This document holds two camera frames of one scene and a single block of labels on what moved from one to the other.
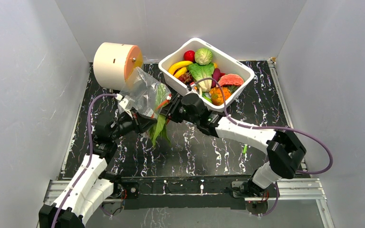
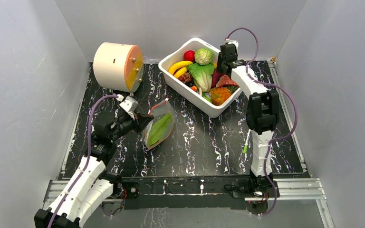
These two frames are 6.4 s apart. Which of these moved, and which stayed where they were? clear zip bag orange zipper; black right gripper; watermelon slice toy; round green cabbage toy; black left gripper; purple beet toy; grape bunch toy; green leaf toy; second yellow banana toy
Moved: green leaf toy; black right gripper; clear zip bag orange zipper
Stayed: second yellow banana toy; round green cabbage toy; purple beet toy; watermelon slice toy; grape bunch toy; black left gripper
